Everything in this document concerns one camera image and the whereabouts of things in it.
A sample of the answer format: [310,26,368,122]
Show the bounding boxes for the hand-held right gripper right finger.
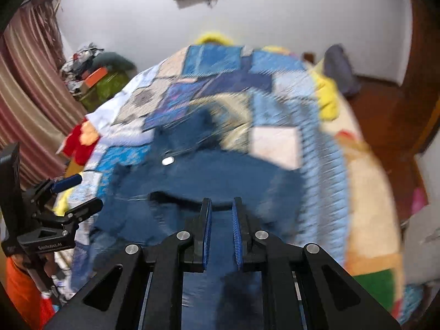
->
[233,197,401,330]

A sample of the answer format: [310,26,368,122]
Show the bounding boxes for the person's left hand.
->
[44,252,58,279]

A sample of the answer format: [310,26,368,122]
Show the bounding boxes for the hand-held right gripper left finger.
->
[43,197,214,330]

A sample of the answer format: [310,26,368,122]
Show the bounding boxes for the yellow printed blanket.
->
[55,32,408,318]

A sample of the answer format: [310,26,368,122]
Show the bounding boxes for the striped brown curtain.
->
[0,0,88,189]

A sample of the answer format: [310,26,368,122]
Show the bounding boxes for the green bag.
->
[79,71,132,112]

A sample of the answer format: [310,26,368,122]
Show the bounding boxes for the brown wooden door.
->
[410,0,440,153]

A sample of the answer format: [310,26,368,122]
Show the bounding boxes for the pile of mixed clothes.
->
[60,42,136,94]

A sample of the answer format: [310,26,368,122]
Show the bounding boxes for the grey white cloth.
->
[400,204,440,291]

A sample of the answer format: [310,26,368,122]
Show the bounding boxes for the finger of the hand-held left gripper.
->
[24,175,83,210]
[34,199,104,229]

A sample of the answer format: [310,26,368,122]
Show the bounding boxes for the blue denim jeans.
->
[70,108,306,330]

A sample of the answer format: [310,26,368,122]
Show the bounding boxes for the red plush toy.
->
[57,119,102,166]

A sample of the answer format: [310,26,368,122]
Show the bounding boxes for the blue patchwork quilt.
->
[67,44,348,294]

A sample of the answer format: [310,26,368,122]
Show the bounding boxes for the person's left forearm orange sleeve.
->
[5,257,56,330]

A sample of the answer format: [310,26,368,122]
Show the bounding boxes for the orange box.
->
[84,68,107,89]

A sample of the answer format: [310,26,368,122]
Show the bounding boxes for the grey pillow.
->
[323,43,362,97]

